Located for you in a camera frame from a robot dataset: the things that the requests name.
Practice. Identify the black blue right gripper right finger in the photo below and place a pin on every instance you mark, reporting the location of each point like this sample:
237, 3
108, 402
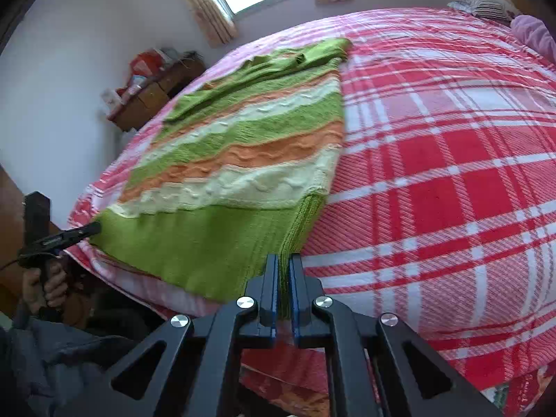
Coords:
376, 366

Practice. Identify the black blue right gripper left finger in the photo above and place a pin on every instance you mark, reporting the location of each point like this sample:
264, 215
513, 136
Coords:
188, 366

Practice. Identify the green striped knit sweater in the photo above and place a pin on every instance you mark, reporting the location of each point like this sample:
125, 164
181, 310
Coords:
239, 169

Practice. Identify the dark left sleeve forearm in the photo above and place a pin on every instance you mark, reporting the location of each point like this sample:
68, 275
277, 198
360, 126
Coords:
45, 365

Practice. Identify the person's left hand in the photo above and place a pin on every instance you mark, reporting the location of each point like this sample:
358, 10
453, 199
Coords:
50, 294

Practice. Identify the brown wooden desk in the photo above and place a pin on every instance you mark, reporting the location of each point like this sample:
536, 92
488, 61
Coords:
156, 92

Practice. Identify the red white plaid bedsheet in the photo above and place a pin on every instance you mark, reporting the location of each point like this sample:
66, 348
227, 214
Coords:
442, 209

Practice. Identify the red items on desk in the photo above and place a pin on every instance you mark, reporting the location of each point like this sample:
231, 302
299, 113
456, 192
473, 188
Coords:
155, 66

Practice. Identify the beige left curtain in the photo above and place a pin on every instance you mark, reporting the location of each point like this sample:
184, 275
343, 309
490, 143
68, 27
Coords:
214, 22

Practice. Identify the pink quilt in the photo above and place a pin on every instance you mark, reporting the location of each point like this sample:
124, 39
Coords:
533, 33

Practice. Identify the striped grey pillow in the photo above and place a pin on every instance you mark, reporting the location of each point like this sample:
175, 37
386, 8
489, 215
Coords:
500, 11

